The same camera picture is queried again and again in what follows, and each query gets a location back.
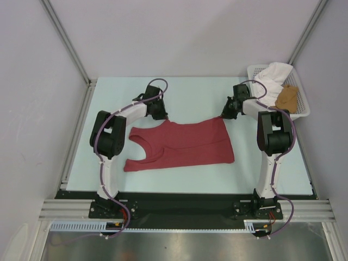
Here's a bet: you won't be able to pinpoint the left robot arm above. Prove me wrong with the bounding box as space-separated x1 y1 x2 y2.
89 78 167 219

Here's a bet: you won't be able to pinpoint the white plastic basket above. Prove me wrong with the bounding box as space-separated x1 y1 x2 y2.
247 64 310 120

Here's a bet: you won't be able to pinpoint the right aluminium frame post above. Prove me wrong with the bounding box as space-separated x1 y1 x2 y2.
287 0 330 65

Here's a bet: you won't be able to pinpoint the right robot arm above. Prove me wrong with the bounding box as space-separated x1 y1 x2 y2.
221 82 296 220

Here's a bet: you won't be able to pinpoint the aluminium frame post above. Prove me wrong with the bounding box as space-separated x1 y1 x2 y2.
287 0 330 65
40 0 96 190

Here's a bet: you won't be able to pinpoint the left aluminium frame post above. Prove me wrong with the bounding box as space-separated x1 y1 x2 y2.
40 0 96 190

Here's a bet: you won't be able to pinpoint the red tank top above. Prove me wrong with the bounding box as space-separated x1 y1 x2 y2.
123 117 235 172

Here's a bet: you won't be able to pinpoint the white cable duct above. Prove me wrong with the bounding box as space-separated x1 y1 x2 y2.
50 221 262 234

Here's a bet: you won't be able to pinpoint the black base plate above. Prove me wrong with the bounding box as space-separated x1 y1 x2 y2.
55 190 315 230

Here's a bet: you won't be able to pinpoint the tan tank top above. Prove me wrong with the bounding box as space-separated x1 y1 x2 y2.
275 84 299 114

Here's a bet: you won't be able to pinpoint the white tank top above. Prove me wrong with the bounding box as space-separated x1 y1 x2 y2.
252 62 293 107

